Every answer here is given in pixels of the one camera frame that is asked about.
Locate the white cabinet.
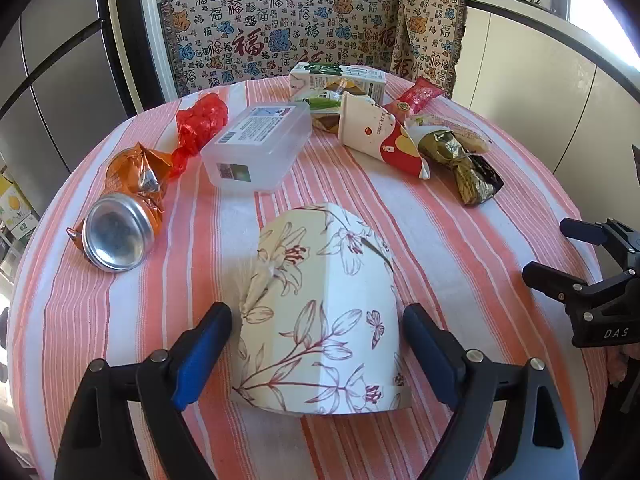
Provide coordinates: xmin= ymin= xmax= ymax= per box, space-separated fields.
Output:
xmin=450 ymin=0 xmax=640 ymax=223

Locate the pink striped tablecloth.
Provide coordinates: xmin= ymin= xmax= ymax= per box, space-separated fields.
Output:
xmin=7 ymin=72 xmax=608 ymax=480

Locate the crushed white red paper cup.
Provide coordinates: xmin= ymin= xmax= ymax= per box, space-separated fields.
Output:
xmin=339 ymin=91 xmax=432 ymax=181

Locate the grey refrigerator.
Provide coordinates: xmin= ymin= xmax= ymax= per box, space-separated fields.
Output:
xmin=0 ymin=0 xmax=143 ymax=203

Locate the red plastic bag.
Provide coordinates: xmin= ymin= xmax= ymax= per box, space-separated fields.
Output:
xmin=170 ymin=92 xmax=230 ymax=178

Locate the black door frame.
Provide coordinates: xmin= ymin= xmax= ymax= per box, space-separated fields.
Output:
xmin=95 ymin=0 xmax=167 ymax=117

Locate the red snack wrapper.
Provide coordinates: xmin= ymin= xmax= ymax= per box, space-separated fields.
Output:
xmin=382 ymin=78 xmax=445 ymax=117

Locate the white yellow cardboard box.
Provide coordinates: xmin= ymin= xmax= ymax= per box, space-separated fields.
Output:
xmin=0 ymin=172 xmax=42 ymax=242

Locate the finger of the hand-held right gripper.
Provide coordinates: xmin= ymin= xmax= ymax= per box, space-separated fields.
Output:
xmin=560 ymin=218 xmax=608 ymax=246
xmin=522 ymin=262 xmax=596 ymax=306

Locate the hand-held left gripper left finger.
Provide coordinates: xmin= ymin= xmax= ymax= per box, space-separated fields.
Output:
xmin=54 ymin=302 xmax=233 ymax=480

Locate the white floral paper box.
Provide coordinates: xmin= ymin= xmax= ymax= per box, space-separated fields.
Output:
xmin=231 ymin=203 xmax=413 ymax=416

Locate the white snack wrapper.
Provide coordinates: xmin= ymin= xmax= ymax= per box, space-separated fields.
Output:
xmin=407 ymin=114 xmax=493 ymax=155

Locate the green white milk carton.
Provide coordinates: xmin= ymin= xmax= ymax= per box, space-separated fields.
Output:
xmin=289 ymin=62 xmax=387 ymax=108

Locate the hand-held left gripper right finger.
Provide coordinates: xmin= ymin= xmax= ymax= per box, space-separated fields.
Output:
xmin=402 ymin=303 xmax=581 ymax=480

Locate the clear plastic container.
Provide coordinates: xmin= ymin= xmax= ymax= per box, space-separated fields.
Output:
xmin=200 ymin=102 xmax=313 ymax=193

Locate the gold foil wrapper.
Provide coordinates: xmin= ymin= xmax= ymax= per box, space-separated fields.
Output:
xmin=417 ymin=130 xmax=505 ymax=207

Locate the orange foil wrapper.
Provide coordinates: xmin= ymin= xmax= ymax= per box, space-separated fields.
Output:
xmin=66 ymin=142 xmax=175 ymax=253

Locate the crushed aluminium can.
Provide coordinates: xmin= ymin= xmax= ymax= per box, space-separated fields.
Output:
xmin=82 ymin=192 xmax=165 ymax=273

